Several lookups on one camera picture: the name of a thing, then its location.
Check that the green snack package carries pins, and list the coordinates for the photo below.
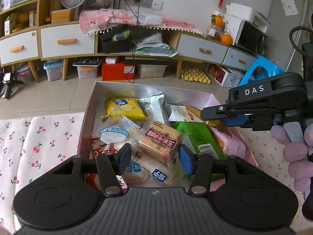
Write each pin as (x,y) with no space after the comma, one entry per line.
(198,138)

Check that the cherry print table cloth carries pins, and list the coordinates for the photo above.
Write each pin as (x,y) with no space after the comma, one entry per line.
(32,146)

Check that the yellow snack bag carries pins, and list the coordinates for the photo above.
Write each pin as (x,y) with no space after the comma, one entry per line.
(127,107)

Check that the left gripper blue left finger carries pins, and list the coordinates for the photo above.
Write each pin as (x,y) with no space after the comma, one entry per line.
(124,157)

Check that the white printed carton box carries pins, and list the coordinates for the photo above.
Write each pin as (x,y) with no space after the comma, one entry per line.
(226,77)

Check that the white microwave oven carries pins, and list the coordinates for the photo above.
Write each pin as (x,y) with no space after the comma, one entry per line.
(247,27)

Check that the red box under cabinet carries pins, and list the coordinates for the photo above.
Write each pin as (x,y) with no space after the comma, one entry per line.
(117,72)

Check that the orange fruit lower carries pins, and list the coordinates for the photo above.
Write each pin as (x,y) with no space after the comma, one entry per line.
(226,39)

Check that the pink wafer snack package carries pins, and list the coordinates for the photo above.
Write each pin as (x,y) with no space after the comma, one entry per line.
(228,143)

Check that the brown cake snack pack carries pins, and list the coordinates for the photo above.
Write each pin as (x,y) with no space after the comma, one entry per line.
(161,142)

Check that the gold snack bar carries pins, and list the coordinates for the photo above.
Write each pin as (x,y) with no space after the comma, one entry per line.
(214,123)

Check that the red white snack bag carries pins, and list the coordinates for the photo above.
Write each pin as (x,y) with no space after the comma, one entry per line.
(106,162)

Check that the purple gloved right hand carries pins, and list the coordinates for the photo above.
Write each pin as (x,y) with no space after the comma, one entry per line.
(296,154)

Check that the orange fruit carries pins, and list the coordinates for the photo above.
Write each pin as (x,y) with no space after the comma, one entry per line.
(217,20)
(226,39)

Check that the yellow egg tray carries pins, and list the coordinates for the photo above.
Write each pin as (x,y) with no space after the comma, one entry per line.
(193,74)

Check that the orange fruit upper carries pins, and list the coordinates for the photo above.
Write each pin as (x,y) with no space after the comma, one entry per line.
(217,20)

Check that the blue plastic stool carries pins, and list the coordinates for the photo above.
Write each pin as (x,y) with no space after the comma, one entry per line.
(260,69)

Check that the clear cracker pack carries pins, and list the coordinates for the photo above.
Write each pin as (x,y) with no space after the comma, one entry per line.
(143,165)

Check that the pink cherry cloth on cabinet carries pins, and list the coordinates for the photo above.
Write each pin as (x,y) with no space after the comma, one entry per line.
(101,21)

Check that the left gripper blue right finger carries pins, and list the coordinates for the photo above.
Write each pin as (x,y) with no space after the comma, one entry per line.
(186,157)

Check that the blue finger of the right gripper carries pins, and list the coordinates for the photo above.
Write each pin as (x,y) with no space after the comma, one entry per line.
(235,121)

